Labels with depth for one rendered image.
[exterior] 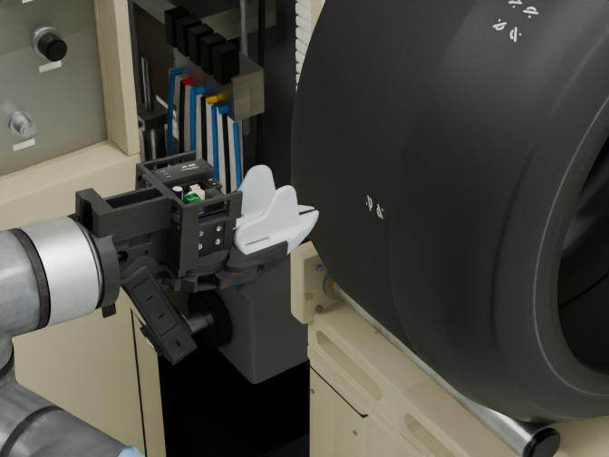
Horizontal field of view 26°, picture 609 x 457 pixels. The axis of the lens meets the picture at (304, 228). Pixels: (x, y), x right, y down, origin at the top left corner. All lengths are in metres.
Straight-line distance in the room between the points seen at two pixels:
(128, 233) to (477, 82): 0.30
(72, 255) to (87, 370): 1.01
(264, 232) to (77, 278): 0.17
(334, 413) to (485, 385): 0.66
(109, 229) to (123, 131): 0.82
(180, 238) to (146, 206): 0.04
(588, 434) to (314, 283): 0.35
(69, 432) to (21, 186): 0.86
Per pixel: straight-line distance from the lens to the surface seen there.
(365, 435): 1.81
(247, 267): 1.01
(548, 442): 1.36
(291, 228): 1.05
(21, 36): 1.69
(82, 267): 0.94
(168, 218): 0.98
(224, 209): 0.99
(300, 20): 1.59
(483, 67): 1.05
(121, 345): 1.95
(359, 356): 1.51
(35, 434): 0.93
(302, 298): 1.54
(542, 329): 1.16
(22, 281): 0.93
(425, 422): 1.44
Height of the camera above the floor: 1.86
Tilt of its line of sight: 36 degrees down
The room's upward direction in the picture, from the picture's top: straight up
